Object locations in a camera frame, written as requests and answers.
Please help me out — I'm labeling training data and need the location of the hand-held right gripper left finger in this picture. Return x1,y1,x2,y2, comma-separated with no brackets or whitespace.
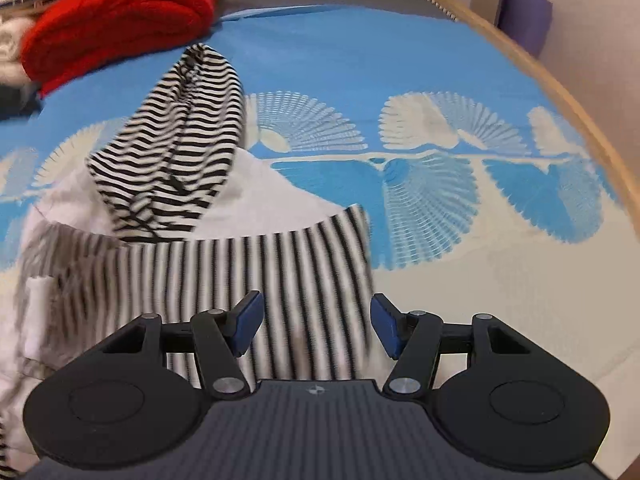
100,290,265,402

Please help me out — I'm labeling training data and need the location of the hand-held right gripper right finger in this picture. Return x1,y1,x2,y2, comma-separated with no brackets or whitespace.
369,293,539,402

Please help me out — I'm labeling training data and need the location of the black white striped shirt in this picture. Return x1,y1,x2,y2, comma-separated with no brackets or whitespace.
0,42,374,477

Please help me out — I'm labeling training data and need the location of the blue white patterned mat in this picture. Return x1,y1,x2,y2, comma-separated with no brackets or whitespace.
0,0,637,480

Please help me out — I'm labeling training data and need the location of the red folded cloth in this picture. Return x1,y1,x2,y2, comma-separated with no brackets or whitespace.
21,0,219,100

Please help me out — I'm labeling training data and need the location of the purple board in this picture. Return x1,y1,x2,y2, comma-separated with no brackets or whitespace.
499,0,554,59

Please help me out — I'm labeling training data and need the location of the white knit cloth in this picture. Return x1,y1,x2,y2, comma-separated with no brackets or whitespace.
0,14,33,87

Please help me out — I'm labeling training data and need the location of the wooden bed frame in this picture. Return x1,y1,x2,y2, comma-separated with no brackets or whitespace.
215,0,640,243

